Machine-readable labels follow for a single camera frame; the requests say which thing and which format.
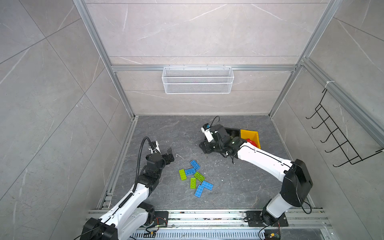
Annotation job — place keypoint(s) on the black bin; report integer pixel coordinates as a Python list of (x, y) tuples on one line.
[(233, 132)]

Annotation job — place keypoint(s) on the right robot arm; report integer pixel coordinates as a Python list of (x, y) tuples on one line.
[(294, 175)]

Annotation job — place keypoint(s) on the blue lego low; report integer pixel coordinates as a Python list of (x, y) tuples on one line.
[(190, 172)]

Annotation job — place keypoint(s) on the yellow plastic bin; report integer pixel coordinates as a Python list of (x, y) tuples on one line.
[(253, 135)]

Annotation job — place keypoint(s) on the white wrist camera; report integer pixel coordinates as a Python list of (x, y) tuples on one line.
[(207, 132), (154, 147)]

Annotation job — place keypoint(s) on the black wire hook rack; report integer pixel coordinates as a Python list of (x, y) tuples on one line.
[(341, 140)]

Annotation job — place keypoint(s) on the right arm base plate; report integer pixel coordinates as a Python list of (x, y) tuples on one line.
[(261, 219)]

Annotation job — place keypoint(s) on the blue lego bottom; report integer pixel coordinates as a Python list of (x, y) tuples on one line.
[(199, 191)]

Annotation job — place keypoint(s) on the green lego small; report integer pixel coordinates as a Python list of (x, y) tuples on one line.
[(193, 183)]

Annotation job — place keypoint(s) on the blue lego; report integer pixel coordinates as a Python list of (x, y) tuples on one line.
[(199, 191), (207, 185), (195, 164)]

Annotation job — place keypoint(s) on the green lego under stack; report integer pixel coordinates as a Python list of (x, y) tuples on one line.
[(199, 176)]

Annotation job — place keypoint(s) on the white wire mesh basket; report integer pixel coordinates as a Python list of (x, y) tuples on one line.
[(197, 80)]

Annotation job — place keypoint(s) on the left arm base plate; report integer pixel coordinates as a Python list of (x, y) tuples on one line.
[(157, 218)]

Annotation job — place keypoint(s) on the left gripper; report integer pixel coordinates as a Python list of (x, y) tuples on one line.
[(167, 160)]

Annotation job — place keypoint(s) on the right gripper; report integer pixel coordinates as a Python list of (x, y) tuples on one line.
[(205, 147)]

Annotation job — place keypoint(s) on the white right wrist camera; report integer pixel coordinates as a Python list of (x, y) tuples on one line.
[(207, 132)]

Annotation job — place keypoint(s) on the aluminium front rail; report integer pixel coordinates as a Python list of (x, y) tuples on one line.
[(229, 224)]

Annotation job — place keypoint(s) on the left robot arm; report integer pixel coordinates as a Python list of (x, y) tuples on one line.
[(132, 212)]

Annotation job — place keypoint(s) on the red arch lego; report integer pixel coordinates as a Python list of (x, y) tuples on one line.
[(252, 142)]

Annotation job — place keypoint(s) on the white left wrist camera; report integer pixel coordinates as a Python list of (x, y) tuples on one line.
[(154, 147)]

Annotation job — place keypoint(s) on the green lego far left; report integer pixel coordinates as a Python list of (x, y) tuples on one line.
[(183, 175)]

